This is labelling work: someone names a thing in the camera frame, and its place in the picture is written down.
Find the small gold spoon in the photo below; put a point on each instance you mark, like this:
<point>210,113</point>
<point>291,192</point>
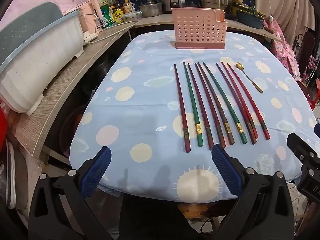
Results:
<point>247,77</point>

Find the pink pineapple print cloth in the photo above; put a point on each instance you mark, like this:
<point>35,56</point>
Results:
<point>281,45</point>

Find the white power strip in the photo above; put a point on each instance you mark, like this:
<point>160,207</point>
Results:
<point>90,37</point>

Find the blue polka-dot tablecloth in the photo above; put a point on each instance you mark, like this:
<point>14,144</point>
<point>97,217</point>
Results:
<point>140,105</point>

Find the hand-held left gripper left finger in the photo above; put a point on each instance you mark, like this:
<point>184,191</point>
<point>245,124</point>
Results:
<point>96,171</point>

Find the beige curtain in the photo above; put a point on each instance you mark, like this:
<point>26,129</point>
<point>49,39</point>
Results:
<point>282,5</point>

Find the glass food container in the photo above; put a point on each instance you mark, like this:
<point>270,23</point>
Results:
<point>131,16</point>

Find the bright red chopstick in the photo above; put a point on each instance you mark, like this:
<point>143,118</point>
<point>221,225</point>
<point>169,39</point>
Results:
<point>250,105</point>
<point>238,93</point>

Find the black metal chair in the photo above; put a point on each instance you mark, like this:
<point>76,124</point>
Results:
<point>306,52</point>

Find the stack of bowls with greens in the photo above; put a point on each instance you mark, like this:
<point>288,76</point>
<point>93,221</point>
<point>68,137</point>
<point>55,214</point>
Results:
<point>250,8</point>

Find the pink perforated utensil basket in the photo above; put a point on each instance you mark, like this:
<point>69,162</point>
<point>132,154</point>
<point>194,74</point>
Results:
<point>200,27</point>

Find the white dish drainer box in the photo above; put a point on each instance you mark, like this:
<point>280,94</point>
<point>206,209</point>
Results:
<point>37,62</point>

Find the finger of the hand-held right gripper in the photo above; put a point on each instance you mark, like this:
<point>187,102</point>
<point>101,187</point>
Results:
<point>300,146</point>

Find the yellow packet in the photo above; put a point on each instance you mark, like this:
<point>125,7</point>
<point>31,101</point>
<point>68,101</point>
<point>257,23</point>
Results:
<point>117,15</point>

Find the beige counter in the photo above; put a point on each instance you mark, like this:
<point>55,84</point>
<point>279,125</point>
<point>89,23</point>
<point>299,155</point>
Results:
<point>160,21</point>

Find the row of lacquered chopsticks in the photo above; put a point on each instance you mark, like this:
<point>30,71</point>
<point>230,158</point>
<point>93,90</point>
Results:
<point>192,105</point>

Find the blue bowl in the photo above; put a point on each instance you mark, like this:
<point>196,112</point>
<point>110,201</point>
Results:
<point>250,21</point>

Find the wood-grain side shelf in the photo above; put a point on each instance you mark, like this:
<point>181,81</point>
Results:
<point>57,85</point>

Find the small steel pot with lid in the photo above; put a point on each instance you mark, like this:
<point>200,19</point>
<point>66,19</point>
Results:
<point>150,8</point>

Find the yellow bottle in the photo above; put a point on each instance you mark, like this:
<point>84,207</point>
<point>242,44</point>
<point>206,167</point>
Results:
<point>128,6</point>

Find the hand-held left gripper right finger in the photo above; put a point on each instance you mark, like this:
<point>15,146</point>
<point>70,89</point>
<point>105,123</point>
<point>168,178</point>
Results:
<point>225,168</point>

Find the white carton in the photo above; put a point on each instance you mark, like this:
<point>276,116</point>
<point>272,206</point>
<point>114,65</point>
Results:
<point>105,0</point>

